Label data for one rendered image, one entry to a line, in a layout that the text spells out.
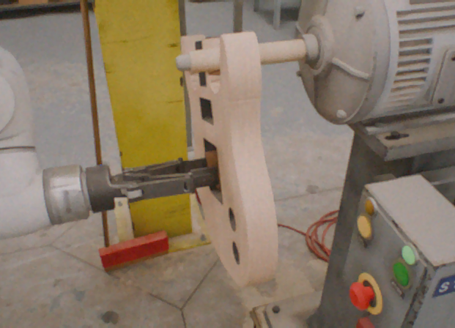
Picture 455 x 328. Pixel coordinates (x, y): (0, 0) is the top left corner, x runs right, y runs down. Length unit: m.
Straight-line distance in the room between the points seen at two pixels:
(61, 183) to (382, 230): 0.46
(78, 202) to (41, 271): 1.45
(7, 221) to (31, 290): 1.39
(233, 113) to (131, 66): 1.05
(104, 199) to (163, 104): 1.02
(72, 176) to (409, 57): 0.52
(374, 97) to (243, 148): 0.20
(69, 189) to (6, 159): 0.10
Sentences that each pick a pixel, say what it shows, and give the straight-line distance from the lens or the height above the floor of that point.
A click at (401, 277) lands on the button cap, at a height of 1.07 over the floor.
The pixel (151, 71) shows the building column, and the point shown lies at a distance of 1.62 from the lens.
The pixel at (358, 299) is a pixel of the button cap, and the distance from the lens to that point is 0.68.
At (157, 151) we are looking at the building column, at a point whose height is 0.52.
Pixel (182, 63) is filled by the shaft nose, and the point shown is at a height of 1.25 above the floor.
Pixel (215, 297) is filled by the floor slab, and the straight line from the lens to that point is 1.89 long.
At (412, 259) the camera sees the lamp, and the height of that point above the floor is 1.11.
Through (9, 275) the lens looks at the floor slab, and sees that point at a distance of 2.18.
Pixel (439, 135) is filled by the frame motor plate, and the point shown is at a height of 1.12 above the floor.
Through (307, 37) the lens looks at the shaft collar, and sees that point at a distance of 0.71.
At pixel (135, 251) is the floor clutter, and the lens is 1.98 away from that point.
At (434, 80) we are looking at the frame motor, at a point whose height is 1.23.
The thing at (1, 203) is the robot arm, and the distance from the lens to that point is 0.70.
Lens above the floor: 1.51
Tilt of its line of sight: 36 degrees down
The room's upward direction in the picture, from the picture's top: straight up
